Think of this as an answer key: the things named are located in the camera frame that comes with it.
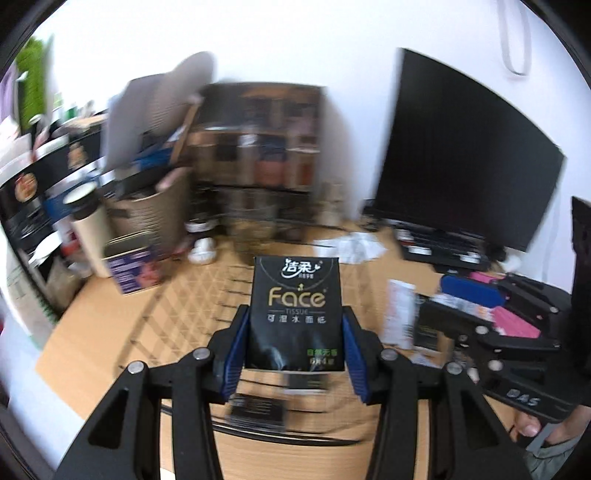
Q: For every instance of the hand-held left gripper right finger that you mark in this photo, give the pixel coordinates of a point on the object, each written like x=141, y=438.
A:
x=358, y=364

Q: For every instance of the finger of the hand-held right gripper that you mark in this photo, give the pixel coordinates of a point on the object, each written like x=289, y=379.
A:
x=471, y=288
x=452, y=316

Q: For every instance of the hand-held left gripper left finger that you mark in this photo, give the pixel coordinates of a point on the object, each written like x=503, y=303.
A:
x=231, y=364

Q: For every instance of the long white packet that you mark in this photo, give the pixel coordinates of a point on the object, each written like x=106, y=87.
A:
x=400, y=314

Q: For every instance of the person's right forearm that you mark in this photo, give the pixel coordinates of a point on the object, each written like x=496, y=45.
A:
x=554, y=461

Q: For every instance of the wooden desktop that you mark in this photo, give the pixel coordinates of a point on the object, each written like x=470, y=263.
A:
x=92, y=350

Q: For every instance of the person's right hand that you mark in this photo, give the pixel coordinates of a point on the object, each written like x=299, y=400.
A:
x=526, y=427

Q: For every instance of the black keyboard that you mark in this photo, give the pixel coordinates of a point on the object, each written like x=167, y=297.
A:
x=438, y=249

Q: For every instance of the pink mouse pad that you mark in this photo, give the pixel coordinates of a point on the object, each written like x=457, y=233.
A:
x=512, y=323

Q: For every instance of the small white dish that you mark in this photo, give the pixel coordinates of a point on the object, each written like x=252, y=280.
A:
x=203, y=253

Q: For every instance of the white cloth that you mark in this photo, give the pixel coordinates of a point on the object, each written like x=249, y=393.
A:
x=355, y=247

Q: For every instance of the blue tin box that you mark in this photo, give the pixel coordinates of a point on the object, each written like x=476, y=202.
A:
x=136, y=272

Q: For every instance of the black curved monitor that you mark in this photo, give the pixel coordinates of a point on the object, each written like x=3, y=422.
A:
x=461, y=152

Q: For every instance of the brown woven bin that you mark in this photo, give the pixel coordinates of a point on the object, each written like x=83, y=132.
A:
x=147, y=217

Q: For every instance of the white tumbler with black lid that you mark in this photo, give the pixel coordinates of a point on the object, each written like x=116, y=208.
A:
x=90, y=235

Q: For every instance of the clear storage drawers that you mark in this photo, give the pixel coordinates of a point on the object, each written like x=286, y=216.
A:
x=258, y=152

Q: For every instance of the black printed box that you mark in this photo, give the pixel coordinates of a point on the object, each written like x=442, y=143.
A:
x=55, y=161

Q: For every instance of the grey round hat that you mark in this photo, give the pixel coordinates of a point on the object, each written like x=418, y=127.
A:
x=152, y=106

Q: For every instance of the green plant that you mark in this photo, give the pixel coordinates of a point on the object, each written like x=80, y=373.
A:
x=34, y=83

